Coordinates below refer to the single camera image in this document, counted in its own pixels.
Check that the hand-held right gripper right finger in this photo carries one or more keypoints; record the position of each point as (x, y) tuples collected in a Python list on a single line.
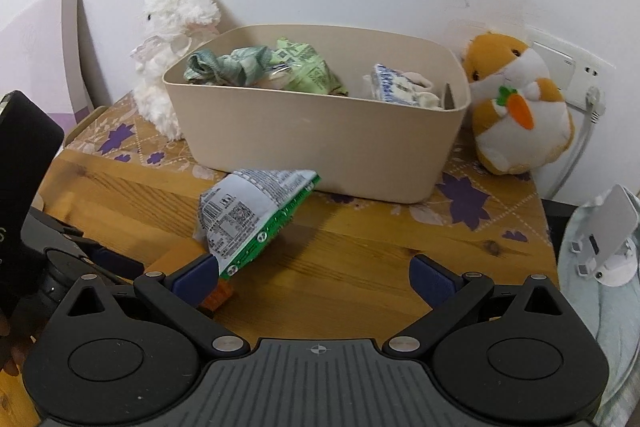
[(430, 279)]

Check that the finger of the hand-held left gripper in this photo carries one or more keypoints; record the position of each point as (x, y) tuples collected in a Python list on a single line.
[(120, 264)]

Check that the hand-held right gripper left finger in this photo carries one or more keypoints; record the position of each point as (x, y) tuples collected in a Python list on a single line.
[(195, 281)]

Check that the orange bottle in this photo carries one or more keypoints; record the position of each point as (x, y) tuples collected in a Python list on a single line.
[(175, 257)]

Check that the white green snack packet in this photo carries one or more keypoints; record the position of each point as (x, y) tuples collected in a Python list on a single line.
[(240, 212)]

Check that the cream scrunchie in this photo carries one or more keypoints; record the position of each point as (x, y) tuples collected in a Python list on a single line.
[(431, 99)]

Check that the beige storage bin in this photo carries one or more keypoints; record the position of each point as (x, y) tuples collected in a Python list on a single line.
[(310, 142)]

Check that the blue white tissue pack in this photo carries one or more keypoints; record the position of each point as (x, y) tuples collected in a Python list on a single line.
[(392, 87)]

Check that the grey green sock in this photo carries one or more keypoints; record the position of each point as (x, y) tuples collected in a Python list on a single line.
[(220, 67)]

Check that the person's left hand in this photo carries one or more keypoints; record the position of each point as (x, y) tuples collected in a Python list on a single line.
[(10, 357)]

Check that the wooden desk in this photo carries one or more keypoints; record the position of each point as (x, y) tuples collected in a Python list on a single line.
[(350, 267)]

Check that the purple flower table mat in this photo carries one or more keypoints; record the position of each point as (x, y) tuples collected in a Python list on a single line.
[(465, 197)]

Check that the white purple board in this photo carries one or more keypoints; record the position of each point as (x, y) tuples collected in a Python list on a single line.
[(40, 42)]

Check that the light blue quilt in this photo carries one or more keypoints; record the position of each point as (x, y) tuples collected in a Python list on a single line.
[(585, 307)]

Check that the orange white hamster plush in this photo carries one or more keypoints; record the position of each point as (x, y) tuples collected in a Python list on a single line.
[(520, 142)]

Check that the white phone stand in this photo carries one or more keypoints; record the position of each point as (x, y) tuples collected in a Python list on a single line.
[(617, 267)]

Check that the white plush bunny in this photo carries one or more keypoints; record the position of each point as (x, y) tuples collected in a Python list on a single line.
[(165, 22)]

